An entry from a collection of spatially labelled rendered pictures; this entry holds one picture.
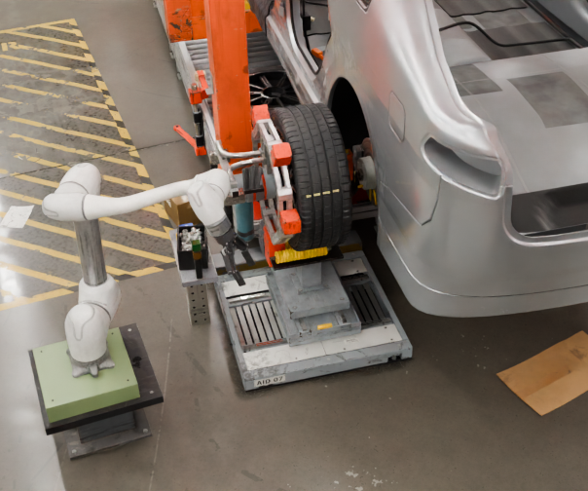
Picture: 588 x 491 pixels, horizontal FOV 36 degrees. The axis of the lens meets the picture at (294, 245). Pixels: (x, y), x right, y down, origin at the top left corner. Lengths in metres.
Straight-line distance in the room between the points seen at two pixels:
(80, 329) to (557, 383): 2.20
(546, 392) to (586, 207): 0.90
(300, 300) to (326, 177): 0.82
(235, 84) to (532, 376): 1.97
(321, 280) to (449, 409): 0.90
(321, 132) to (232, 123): 0.62
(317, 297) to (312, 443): 0.76
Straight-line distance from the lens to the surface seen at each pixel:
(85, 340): 3.91
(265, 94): 5.77
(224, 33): 4.22
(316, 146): 3.92
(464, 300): 3.53
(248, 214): 4.35
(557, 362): 4.61
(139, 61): 7.33
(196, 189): 3.39
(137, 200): 3.54
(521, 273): 3.42
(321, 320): 4.49
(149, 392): 4.01
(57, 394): 3.97
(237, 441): 4.17
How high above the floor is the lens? 3.17
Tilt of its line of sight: 38 degrees down
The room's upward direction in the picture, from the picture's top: 2 degrees counter-clockwise
